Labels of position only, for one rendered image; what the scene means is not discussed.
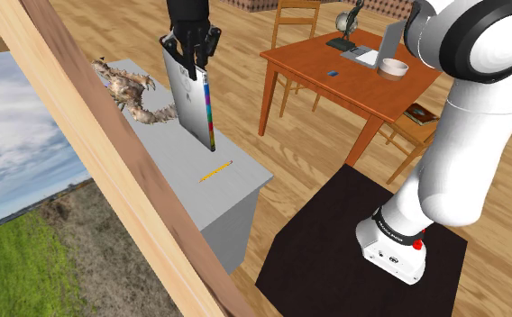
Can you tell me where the silver tablet with coloured edge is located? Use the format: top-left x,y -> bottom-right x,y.
160,34 -> 217,153

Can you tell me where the light wooden chair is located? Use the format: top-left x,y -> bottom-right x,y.
270,0 -> 323,119

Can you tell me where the spiky beige dragon figure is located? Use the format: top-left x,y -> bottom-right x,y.
90,59 -> 179,126

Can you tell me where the wooden chair with book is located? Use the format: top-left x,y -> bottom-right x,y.
377,102 -> 441,186

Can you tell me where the brown wooden table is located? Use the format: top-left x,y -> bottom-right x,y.
257,0 -> 443,168

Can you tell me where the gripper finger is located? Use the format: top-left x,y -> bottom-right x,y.
197,25 -> 223,70
180,30 -> 199,82

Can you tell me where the yellow pencil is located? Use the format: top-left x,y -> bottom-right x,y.
197,159 -> 234,184

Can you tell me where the grey desk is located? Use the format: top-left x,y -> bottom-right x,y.
99,59 -> 275,276

